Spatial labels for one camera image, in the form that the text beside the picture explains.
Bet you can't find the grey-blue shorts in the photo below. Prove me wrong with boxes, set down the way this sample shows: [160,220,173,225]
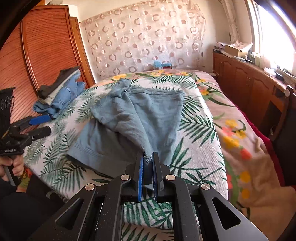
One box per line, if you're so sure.
[67,79,184,178]

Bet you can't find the person's left hand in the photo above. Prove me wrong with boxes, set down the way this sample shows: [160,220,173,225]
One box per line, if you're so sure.
[0,155,24,182]

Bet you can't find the light grey folded garment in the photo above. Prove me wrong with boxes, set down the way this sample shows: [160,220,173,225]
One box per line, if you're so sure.
[41,69,82,105]

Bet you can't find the palm leaf bed cover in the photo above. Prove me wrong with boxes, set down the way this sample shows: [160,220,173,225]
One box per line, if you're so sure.
[24,72,228,240]

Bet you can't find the dark grey folded garment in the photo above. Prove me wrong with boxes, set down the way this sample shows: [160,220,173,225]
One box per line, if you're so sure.
[38,66,80,99]

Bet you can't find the blue folded jeans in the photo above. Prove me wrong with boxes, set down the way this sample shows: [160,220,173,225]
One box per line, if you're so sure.
[33,71,86,120]

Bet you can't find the brown wooden wardrobe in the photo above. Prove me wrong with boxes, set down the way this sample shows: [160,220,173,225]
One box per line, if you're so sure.
[1,4,95,123]

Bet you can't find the floral pink blanket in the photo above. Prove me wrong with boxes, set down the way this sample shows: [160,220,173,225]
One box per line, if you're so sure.
[101,70,295,240]

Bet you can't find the blue item behind bed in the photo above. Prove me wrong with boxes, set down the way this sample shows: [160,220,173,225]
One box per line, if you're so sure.
[153,61,172,70]

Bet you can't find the circle pattern sheer curtain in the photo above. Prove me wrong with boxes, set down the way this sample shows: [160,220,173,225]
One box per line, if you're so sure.
[80,1,206,81]

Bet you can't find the wooden sideboard cabinet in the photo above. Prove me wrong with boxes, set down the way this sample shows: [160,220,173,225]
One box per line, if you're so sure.
[213,51,287,137]

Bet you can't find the cardboard box on sideboard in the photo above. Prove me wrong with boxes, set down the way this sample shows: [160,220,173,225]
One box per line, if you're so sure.
[224,45,248,58]

